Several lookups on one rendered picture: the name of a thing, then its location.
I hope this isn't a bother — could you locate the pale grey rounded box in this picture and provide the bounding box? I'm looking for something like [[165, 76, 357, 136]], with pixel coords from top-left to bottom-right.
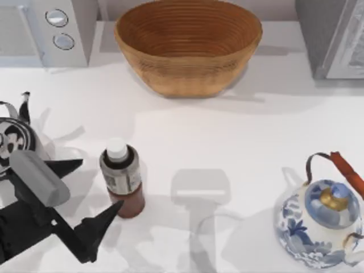
[[9, 150, 72, 208]]

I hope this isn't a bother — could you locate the brown bottle with white cap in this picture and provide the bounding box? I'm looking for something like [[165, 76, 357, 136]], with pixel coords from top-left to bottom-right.
[[99, 137, 146, 220]]

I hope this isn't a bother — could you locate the black and white kettle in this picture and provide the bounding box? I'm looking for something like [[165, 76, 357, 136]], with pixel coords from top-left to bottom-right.
[[0, 90, 52, 183]]

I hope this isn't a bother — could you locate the small round microwave knob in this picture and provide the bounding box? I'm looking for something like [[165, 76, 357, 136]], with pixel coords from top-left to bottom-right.
[[52, 32, 76, 51]]

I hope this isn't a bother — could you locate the pale microwave oven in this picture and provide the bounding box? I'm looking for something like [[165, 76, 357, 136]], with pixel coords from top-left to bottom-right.
[[0, 0, 100, 69]]

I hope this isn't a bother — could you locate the large round microwave knob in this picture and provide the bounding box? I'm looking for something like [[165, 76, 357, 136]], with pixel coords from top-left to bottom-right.
[[45, 8, 69, 27]]

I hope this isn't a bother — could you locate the brown woven basket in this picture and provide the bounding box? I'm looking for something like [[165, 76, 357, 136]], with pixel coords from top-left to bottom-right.
[[114, 0, 263, 99]]

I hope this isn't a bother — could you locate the blue and white teapot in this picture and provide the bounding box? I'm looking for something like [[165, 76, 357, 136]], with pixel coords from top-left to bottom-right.
[[273, 151, 364, 270]]

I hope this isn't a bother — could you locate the grey cabinet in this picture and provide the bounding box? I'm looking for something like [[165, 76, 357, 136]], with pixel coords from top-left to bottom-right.
[[295, 0, 364, 81]]

